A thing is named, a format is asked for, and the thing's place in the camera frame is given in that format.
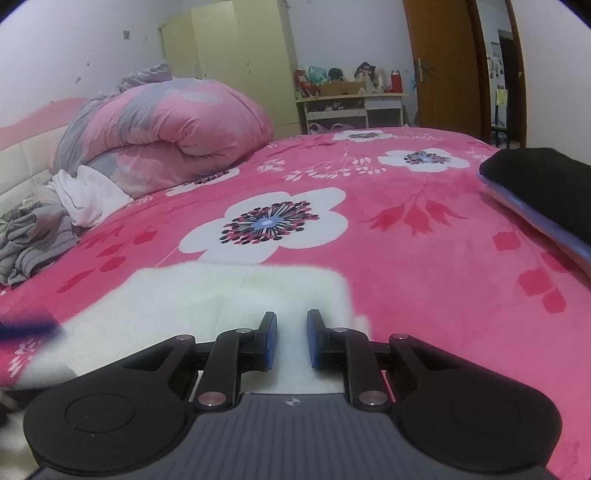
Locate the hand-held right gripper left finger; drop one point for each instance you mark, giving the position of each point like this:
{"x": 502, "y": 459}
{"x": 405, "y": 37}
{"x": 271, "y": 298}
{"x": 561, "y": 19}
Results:
{"x": 272, "y": 341}

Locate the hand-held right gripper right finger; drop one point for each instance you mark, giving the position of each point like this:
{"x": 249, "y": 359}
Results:
{"x": 314, "y": 341}

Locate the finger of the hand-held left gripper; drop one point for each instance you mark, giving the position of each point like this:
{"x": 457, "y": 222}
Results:
{"x": 27, "y": 327}

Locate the white deer print sweater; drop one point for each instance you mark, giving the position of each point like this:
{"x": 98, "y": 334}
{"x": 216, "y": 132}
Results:
{"x": 184, "y": 300}

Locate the grey clothes pile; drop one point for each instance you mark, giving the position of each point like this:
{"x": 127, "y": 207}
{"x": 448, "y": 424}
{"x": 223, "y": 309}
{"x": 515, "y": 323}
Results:
{"x": 37, "y": 240}

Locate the black folded clothes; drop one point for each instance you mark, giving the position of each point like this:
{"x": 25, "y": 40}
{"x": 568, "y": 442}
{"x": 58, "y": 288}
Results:
{"x": 545, "y": 184}

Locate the pink floral bed blanket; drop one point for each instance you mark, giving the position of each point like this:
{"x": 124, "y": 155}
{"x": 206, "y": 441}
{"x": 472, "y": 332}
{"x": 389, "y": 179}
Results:
{"x": 415, "y": 277}

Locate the pink white headboard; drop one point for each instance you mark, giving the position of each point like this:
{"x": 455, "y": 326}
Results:
{"x": 27, "y": 157}

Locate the white plastic bag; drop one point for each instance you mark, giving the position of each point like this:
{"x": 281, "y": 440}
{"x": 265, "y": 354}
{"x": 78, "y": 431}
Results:
{"x": 330, "y": 128}

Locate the pink grey rolled quilt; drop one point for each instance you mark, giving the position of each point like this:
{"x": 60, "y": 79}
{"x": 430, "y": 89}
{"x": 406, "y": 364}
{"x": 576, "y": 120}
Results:
{"x": 175, "y": 124}

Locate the white shelf desk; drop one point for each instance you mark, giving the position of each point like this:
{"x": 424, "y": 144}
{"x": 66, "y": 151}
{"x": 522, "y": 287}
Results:
{"x": 383, "y": 104}

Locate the cardboard box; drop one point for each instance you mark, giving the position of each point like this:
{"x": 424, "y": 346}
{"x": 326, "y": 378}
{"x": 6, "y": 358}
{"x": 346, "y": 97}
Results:
{"x": 339, "y": 88}

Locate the teal plush toy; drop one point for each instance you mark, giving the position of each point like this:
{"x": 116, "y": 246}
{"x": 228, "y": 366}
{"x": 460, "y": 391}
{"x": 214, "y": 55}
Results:
{"x": 316, "y": 74}

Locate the red thermos bottle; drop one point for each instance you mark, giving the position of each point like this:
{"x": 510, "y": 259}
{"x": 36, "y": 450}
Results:
{"x": 395, "y": 82}

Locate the black white plush toy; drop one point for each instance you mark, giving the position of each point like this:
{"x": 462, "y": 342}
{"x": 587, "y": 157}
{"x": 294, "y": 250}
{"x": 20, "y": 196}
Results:
{"x": 364, "y": 71}

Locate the pale yellow wardrobe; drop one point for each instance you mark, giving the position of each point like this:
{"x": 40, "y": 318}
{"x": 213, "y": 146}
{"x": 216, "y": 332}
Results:
{"x": 240, "y": 55}

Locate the yellow paper note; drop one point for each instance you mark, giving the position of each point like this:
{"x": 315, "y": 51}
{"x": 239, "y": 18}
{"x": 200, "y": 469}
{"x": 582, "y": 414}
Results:
{"x": 502, "y": 98}

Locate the wooden door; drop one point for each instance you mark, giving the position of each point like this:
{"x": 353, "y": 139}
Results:
{"x": 443, "y": 60}

